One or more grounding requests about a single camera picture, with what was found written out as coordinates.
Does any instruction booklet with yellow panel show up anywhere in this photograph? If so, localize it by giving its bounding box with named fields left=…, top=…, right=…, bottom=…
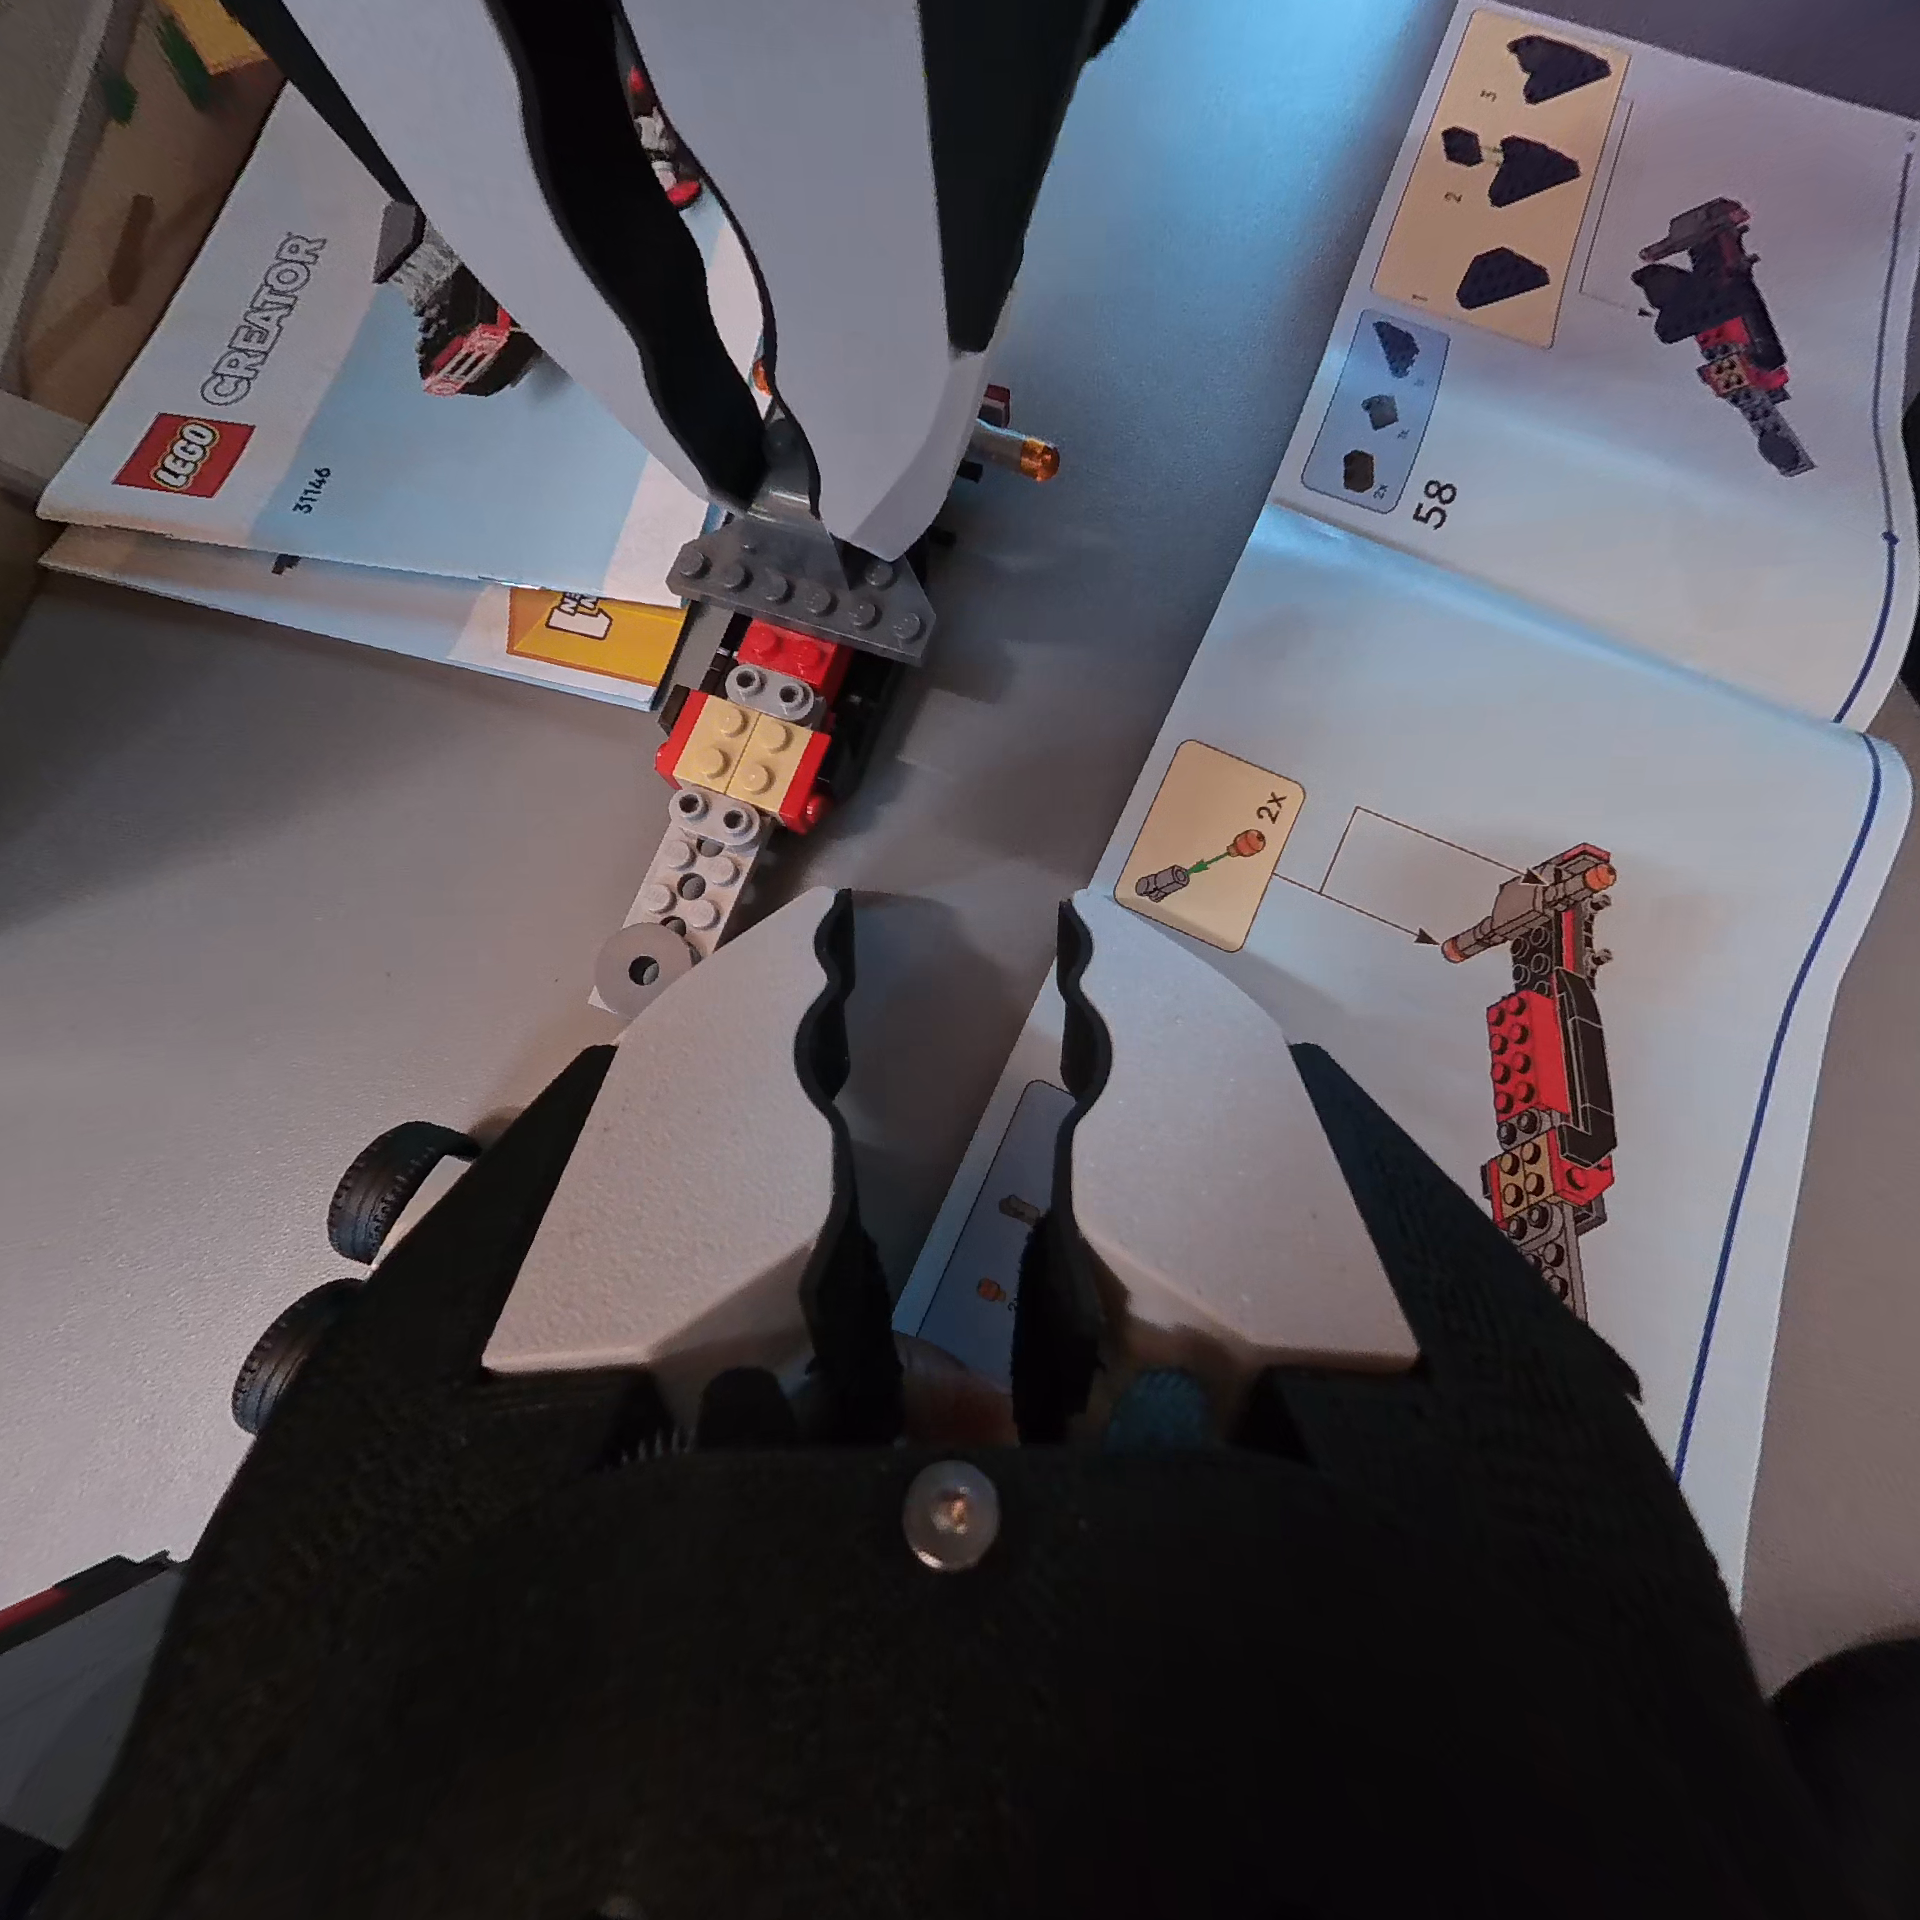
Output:
left=37, top=526, right=692, bottom=713

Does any open lego instruction booklet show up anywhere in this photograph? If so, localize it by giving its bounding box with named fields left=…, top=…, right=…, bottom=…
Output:
left=890, top=0, right=1920, bottom=1614

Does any black red-edged box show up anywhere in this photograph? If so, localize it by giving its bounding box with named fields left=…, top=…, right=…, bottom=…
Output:
left=0, top=1552, right=189, bottom=1846

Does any lego set cardboard box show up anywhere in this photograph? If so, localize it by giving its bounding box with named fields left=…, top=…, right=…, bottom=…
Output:
left=0, top=0, right=287, bottom=496

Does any dark cloth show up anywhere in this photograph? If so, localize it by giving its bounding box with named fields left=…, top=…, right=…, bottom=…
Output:
left=1868, top=449, right=1920, bottom=736

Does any red and black lego model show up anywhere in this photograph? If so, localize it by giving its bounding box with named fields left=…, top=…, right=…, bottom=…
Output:
left=591, top=358, right=1064, bottom=1024

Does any dark grey lego wedge plate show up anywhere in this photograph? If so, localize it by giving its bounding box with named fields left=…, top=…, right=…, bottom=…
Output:
left=668, top=457, right=942, bottom=671

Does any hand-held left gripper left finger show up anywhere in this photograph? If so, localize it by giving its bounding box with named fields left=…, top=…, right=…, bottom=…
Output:
left=480, top=885, right=908, bottom=1448

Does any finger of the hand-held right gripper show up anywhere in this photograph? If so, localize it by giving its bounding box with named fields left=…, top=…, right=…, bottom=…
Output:
left=624, top=0, right=994, bottom=565
left=279, top=0, right=822, bottom=520

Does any closed lego instruction booklet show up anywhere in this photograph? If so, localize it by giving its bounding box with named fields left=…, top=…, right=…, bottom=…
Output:
left=37, top=74, right=722, bottom=593

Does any person's leg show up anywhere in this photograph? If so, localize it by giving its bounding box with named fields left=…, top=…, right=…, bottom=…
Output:
left=1762, top=1633, right=1920, bottom=1920

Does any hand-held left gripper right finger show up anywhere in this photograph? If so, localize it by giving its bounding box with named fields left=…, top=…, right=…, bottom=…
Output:
left=1015, top=894, right=1426, bottom=1448

